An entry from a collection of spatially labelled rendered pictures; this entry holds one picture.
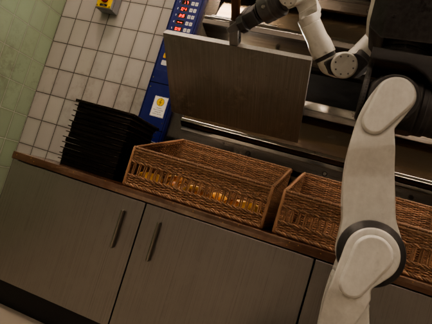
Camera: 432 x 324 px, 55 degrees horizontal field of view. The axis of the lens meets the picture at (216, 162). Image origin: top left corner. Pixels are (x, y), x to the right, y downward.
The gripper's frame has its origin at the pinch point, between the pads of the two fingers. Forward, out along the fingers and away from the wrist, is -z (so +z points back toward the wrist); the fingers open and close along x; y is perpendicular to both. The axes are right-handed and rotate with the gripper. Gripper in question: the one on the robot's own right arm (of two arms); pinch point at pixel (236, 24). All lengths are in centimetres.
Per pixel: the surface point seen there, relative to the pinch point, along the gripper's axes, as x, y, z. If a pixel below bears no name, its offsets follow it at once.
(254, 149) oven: 15, -58, -34
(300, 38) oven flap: 44, -27, -2
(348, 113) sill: 35, -65, 5
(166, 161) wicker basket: -31, -25, -36
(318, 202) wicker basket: -31, -57, 10
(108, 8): 50, 29, -90
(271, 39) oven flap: 45, -22, -15
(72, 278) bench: -73, -37, -68
